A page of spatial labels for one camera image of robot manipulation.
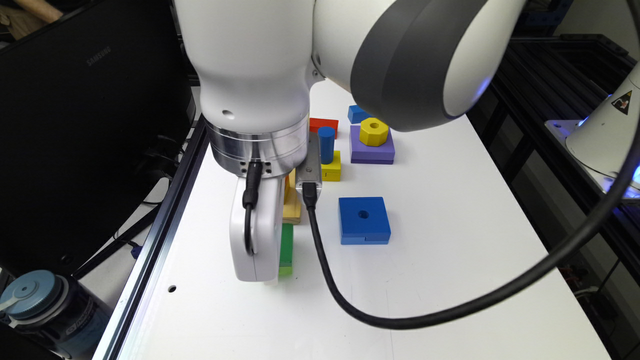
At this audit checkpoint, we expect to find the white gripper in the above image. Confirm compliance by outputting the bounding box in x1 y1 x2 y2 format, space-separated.
229 177 285 282

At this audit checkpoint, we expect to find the green square block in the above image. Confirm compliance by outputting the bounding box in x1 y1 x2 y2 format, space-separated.
279 223 294 276

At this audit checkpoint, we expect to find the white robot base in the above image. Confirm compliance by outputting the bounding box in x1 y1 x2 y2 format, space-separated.
545 67 639 193

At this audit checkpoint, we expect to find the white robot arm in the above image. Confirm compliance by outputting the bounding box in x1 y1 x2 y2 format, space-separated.
175 0 524 282

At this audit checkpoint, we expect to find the large blue square block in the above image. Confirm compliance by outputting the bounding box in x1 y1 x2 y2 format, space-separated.
339 197 391 245

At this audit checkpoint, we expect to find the yellow square block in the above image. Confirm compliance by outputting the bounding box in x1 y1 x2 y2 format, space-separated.
321 151 341 182

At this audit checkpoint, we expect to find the red block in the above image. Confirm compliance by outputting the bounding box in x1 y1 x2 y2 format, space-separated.
309 117 339 138

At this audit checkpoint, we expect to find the purple square block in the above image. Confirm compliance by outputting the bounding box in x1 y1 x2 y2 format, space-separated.
350 125 396 165

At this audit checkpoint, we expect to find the yellow octagonal nut block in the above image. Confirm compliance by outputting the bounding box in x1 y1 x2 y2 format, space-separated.
359 118 389 147

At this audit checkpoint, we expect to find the small blue rectangular block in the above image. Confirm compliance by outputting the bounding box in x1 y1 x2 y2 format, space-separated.
347 105 371 124

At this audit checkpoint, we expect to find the wooden base board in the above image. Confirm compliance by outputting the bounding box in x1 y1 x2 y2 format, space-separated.
283 170 302 224

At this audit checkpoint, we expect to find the blue cylinder peg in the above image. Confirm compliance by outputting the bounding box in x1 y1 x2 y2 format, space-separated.
317 126 336 164

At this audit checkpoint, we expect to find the blue lidded water bottle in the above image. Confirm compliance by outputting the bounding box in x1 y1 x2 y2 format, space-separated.
1 270 112 360

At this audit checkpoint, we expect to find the black Samsung monitor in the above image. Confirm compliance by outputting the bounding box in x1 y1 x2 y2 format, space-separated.
1 0 195 276

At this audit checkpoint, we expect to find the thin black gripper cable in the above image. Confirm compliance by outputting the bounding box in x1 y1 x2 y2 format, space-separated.
241 159 265 257

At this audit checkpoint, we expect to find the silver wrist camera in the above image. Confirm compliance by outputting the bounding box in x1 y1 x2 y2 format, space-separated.
295 132 322 197

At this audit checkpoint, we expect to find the black aluminium table frame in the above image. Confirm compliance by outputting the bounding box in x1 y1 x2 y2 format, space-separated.
93 119 208 360

